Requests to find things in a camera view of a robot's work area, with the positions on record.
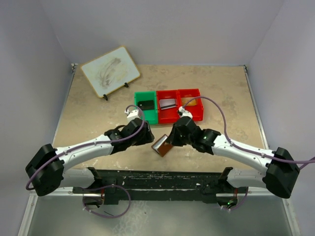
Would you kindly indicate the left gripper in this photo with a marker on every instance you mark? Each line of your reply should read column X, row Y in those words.
column 147, row 137

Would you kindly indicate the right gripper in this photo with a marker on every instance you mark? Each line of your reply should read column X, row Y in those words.
column 172, row 139

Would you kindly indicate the brown leather card holder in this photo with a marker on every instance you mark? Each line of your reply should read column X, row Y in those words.
column 161, row 147

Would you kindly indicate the green plastic bin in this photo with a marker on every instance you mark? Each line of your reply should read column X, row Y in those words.
column 151, row 116

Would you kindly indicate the red plastic bin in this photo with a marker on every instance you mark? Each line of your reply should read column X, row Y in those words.
column 195, row 107
column 169, row 115

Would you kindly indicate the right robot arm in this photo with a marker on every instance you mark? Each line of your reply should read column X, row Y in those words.
column 272, row 170

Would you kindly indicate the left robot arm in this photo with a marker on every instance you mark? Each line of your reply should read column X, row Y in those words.
column 47, row 171

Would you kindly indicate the black VIP card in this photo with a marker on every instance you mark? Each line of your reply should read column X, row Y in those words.
column 146, row 105

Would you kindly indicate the gold VIP card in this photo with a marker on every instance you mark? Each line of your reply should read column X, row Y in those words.
column 188, row 101

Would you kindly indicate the white magnetic stripe cards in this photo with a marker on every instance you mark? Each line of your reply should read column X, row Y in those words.
column 167, row 103

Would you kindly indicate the small whiteboard on stand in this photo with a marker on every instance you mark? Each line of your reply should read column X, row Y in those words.
column 111, row 71

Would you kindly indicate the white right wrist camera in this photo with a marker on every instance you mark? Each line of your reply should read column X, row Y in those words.
column 182, row 112

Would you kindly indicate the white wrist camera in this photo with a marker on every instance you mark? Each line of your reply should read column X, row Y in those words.
column 131, row 115
column 182, row 112

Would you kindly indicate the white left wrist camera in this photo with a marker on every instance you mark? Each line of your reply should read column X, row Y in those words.
column 131, row 115

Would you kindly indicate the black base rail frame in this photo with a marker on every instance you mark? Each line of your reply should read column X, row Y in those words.
column 159, row 186

